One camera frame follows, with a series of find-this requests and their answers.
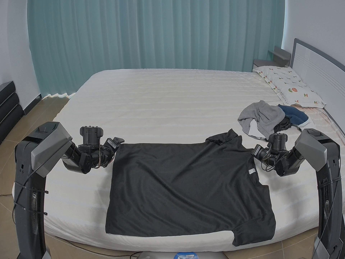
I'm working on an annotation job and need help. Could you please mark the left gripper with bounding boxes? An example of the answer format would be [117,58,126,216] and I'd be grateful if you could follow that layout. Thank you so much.
[101,139,121,162]

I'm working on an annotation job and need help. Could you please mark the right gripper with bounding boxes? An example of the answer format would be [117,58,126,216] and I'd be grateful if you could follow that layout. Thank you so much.
[251,144,270,162]

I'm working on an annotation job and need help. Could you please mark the black T-shirt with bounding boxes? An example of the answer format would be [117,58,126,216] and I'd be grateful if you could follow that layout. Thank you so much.
[105,128,277,247]

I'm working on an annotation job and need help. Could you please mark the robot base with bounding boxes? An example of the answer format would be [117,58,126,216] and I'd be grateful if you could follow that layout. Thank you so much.
[137,251,224,259]

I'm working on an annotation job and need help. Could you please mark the pile of clothes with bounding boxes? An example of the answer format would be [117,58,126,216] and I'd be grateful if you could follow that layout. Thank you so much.
[237,100,314,141]

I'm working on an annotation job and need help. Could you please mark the bed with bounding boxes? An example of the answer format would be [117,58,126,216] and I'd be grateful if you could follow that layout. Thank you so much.
[12,38,345,253]

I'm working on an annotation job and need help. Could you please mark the white printed pillow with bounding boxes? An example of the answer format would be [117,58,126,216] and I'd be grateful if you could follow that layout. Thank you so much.
[252,66,326,108]

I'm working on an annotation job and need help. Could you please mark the grey bedside table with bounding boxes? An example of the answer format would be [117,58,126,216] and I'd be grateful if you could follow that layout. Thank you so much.
[253,46,291,69]

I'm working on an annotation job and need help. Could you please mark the black chest of drawers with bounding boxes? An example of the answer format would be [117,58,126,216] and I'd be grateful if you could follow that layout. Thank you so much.
[0,81,22,145]

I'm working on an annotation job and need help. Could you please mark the blue-green curtain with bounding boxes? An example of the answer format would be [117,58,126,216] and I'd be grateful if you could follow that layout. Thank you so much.
[27,0,136,98]
[134,0,286,72]

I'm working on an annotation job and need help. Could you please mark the black cable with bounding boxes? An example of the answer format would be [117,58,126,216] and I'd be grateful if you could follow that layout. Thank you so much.
[50,232,141,259]

